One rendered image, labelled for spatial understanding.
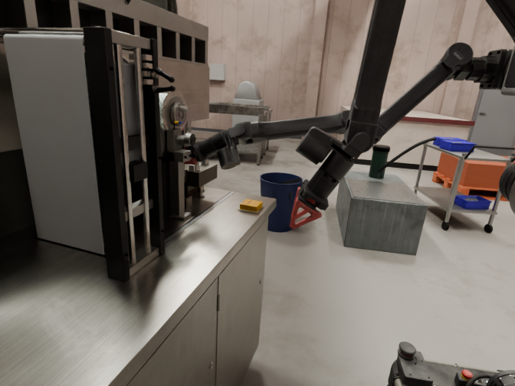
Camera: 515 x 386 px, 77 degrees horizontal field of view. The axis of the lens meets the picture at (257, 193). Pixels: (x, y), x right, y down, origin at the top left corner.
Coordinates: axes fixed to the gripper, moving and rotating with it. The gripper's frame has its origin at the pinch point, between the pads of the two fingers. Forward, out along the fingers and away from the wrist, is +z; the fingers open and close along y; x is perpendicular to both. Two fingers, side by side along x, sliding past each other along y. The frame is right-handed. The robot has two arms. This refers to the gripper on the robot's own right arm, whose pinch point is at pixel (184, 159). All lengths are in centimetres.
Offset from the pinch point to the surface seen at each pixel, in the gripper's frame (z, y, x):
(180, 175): -3.0, -10.7, -4.7
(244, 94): 202, 695, 128
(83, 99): -10.3, -41.9, 19.3
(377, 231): -30, 182, -119
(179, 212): 3.7, -11.5, -16.1
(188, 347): -4, -44, -46
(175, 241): -1.8, -26.6, -22.3
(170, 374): -4, -52, -47
